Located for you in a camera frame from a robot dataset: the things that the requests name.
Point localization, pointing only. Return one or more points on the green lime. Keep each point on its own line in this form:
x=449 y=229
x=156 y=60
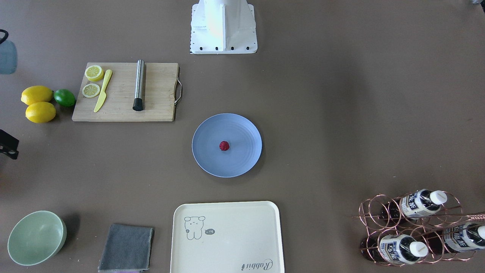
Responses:
x=64 y=97

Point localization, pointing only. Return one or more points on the lemon slice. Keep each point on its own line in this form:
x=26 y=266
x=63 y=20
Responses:
x=91 y=90
x=94 y=73

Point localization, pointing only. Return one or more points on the wooden cutting board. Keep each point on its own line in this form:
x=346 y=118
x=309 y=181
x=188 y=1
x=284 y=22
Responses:
x=159 y=95

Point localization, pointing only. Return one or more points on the light green bowl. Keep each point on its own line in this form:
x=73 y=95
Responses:
x=36 y=238

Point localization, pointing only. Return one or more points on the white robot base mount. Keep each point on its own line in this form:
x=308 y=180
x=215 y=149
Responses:
x=223 y=27

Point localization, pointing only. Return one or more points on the copper wire bottle rack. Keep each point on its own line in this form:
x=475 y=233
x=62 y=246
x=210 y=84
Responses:
x=451 y=214

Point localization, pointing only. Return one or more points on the cream rectangular tray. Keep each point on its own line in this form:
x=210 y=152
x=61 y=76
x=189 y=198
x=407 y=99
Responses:
x=227 y=237

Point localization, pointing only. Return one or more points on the yellow plastic knife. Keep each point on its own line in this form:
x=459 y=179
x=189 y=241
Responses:
x=102 y=95

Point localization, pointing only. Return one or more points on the yellow lemon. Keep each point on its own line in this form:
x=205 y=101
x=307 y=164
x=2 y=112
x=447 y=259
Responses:
x=36 y=93
x=40 y=112

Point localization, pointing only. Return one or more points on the steel muddler black tip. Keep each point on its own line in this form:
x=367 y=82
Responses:
x=138 y=104

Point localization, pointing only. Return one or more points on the dark drink bottle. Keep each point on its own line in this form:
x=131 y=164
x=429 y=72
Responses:
x=413 y=206
x=393 y=249
x=461 y=238

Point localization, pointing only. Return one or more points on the red strawberry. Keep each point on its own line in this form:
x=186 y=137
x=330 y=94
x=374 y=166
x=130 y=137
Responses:
x=224 y=146

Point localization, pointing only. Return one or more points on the grey folded cloth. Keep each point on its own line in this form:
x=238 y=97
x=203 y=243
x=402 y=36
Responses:
x=127 y=249

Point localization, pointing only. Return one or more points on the blue plate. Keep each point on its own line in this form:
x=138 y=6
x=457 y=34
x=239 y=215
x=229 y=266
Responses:
x=244 y=139

